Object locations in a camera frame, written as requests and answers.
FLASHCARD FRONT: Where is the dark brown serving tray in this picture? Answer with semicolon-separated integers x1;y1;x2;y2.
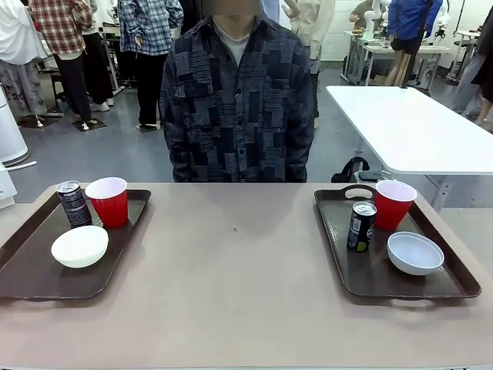
0;185;153;301
314;183;482;301

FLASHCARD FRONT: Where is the black can with green label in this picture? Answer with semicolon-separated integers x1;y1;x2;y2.
347;200;377;254

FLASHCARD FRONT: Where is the seated person in background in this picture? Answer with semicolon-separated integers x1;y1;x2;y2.
348;0;377;25

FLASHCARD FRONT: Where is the white air purifier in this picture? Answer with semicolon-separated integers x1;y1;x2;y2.
0;82;30;167

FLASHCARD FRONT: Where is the grey chair seat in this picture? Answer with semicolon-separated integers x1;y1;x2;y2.
354;169;398;184

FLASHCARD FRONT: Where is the black drink can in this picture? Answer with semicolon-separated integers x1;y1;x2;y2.
55;180;93;227

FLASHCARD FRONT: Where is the mannequin in beige jacket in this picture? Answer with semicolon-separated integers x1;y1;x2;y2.
285;0;337;130

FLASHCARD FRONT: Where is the black backpack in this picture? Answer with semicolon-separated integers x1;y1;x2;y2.
330;156;371;184

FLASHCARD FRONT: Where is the person's right forearm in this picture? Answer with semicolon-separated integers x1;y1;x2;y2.
161;126;190;183

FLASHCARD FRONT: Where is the person in grey trousers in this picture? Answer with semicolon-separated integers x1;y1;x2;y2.
449;21;493;121

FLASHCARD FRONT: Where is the person's left forearm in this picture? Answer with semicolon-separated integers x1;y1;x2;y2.
283;126;315;183

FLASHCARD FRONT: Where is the white background work table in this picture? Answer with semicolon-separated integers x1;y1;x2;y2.
344;29;451;86

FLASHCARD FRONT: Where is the red plastic cup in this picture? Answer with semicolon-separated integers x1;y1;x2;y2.
84;177;129;229
374;180;418;231

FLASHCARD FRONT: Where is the person in patchwork shirt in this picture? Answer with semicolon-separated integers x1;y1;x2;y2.
159;3;315;183

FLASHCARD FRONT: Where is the mannequin in blue plaid shirt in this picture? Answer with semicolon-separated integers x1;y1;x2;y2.
118;0;184;126

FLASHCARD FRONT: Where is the mannequin in white grey clothes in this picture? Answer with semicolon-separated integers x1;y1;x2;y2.
0;0;50;121

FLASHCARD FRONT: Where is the white box device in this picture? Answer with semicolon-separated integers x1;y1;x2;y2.
0;161;18;211

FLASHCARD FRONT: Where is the white folding table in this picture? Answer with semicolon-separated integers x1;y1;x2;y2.
325;84;493;211

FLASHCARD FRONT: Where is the mannequin in black trousers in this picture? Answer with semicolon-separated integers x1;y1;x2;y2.
81;0;116;113

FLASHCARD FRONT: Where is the mannequin in red plaid shirt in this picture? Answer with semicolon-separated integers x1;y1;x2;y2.
29;0;94;125

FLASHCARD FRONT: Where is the white plastic bowl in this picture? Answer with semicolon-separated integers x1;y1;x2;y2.
51;225;109;270
387;231;445;277

